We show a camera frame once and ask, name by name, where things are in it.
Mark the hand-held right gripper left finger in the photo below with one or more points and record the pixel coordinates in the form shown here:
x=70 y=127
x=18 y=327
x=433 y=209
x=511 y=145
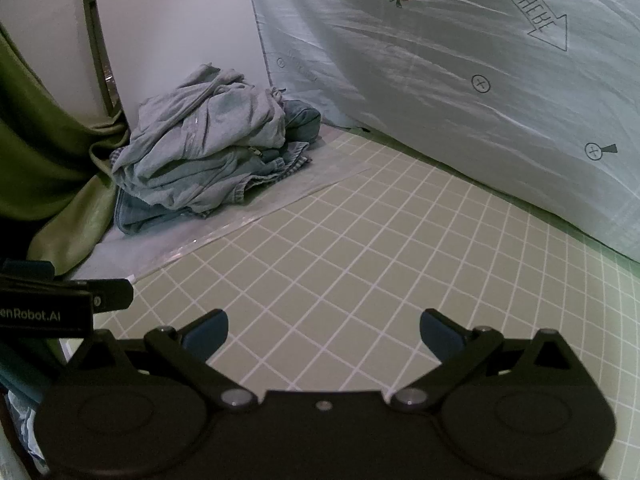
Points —
x=207 y=334

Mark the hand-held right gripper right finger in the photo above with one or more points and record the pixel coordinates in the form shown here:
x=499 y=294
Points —
x=440 y=335

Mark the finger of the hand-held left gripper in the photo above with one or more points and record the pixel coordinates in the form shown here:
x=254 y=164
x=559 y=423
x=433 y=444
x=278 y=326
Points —
x=112 y=295

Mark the green grid mat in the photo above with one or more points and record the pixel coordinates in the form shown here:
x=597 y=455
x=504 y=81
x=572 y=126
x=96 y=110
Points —
x=350 y=260

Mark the light blue denim shirt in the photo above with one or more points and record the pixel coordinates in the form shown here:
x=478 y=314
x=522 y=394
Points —
x=185 y=180

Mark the translucent white plastic sheet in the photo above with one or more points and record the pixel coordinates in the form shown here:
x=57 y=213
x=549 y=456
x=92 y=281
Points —
x=280 y=195

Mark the green curtain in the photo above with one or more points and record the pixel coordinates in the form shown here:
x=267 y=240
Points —
x=30 y=135

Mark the blue denim jeans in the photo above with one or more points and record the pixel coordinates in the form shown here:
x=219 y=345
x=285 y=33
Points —
x=300 y=120

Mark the carrot print light blue quilt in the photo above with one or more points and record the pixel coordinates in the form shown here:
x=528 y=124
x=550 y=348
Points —
x=425 y=60

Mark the grey metal frame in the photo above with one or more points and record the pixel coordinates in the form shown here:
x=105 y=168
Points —
x=102 y=75

